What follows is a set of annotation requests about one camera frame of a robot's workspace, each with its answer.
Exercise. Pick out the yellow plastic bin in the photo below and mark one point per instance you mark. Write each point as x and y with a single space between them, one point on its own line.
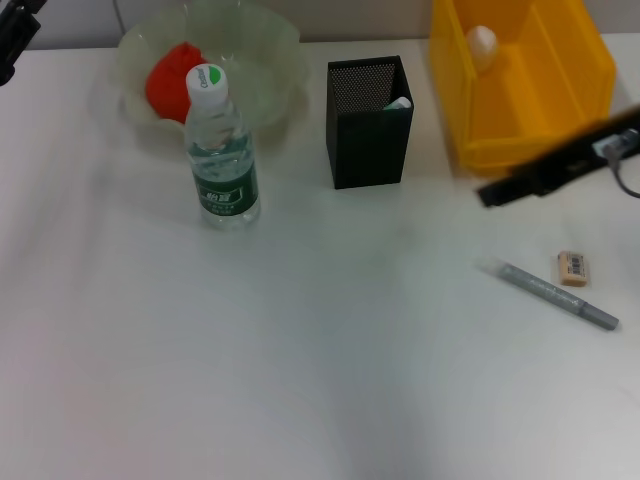
530 100

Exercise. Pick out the black mesh pen holder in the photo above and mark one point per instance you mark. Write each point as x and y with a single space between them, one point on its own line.
370 150

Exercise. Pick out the beige eraser with barcode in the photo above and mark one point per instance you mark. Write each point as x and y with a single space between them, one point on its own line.
573 269

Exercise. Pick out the pale green glass fruit plate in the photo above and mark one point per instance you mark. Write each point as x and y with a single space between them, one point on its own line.
265 70

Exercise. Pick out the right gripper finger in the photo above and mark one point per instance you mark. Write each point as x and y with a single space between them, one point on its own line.
507 190

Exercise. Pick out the white paper ball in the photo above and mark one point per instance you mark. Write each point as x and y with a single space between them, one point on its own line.
482 45

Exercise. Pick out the clear green-label water bottle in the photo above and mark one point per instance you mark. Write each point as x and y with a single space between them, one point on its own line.
222 175

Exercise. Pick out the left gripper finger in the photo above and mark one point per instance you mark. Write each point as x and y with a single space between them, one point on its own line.
12 35

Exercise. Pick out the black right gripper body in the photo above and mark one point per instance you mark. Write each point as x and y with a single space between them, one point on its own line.
575 160

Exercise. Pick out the orange fruit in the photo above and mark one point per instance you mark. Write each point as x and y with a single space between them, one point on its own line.
167 95

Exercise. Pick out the grey marker pen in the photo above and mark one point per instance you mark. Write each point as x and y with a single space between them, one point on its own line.
555 292

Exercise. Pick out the mint green pen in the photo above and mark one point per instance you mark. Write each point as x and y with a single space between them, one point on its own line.
399 104

